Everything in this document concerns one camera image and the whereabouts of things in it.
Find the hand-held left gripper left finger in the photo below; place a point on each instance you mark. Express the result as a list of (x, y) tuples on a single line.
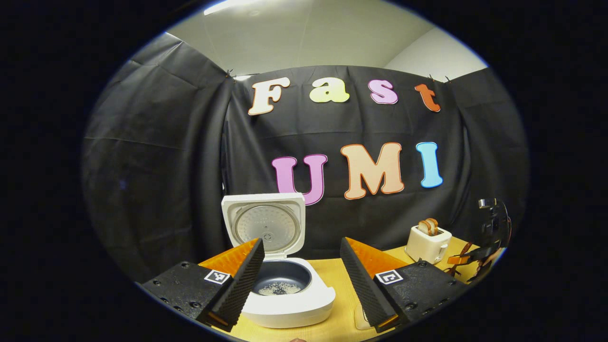
[(243, 285)]

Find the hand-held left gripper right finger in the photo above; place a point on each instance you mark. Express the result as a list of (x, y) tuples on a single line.
[(363, 285)]

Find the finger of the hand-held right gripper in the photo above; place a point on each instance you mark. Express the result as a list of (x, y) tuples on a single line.
[(460, 260)]

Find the brown wooden spoon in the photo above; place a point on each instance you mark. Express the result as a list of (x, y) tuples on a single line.
[(466, 248)]

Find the white rice grains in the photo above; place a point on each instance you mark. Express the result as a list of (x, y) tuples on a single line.
[(280, 288)]

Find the white rice cooker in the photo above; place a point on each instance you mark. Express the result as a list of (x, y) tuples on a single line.
[(263, 223)]

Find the white toaster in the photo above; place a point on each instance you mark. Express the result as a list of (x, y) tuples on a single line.
[(425, 247)]

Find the clear plastic container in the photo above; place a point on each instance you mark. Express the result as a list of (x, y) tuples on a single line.
[(359, 325)]

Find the toasted bread slice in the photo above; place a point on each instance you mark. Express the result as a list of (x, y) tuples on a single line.
[(432, 225), (423, 228)]

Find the black backdrop cloth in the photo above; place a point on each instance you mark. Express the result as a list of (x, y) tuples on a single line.
[(156, 166)]

